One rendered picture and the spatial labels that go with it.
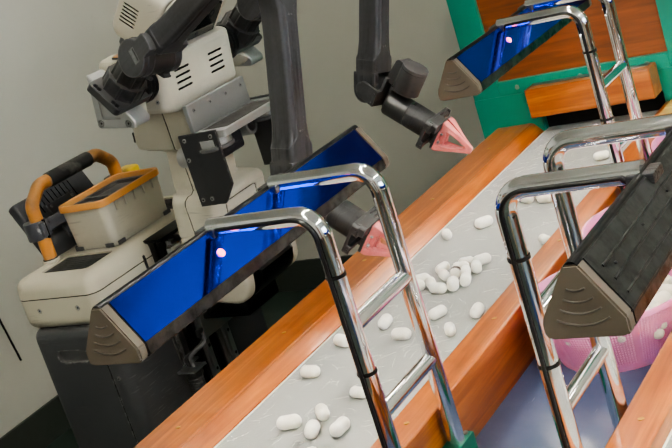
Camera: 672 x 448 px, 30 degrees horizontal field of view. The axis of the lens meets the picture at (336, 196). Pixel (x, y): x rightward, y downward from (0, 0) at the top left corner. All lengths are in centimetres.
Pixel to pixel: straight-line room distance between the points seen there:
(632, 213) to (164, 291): 55
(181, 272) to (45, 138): 286
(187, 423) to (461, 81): 75
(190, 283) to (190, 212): 125
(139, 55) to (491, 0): 93
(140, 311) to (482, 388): 61
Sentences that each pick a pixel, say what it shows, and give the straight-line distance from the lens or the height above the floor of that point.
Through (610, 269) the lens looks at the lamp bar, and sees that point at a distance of 112.
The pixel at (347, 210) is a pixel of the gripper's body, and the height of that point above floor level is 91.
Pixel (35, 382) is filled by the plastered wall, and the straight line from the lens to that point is 422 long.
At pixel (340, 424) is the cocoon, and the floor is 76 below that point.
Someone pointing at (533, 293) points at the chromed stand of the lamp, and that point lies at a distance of 139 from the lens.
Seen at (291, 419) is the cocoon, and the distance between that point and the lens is 184.
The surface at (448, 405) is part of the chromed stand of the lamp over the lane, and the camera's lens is 170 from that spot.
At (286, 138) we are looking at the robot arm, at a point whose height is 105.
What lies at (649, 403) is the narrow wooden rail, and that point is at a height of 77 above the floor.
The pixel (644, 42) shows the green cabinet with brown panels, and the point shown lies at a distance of 291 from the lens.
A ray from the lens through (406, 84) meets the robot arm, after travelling 256.
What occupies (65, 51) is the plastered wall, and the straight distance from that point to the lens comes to 447.
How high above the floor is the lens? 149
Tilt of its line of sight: 15 degrees down
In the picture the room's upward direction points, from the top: 18 degrees counter-clockwise
